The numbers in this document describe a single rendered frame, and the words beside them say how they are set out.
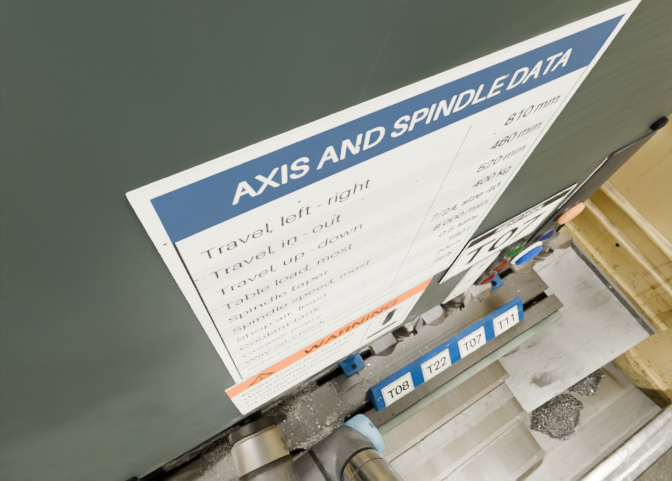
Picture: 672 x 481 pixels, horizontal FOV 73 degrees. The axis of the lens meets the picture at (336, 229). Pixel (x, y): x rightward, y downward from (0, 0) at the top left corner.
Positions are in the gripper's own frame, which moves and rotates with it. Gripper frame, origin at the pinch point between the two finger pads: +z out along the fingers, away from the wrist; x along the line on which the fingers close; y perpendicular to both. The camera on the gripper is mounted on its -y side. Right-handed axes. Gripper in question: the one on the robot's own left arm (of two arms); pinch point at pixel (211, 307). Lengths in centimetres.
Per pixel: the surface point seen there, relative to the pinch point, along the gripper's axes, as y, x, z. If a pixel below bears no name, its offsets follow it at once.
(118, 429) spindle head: -46, -4, -22
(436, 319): 7.6, 35.9, -14.6
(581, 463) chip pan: 62, 75, -56
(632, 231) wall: 25, 102, -12
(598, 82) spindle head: -58, 20, -19
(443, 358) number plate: 35, 44, -19
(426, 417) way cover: 53, 39, -29
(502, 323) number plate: 35, 62, -17
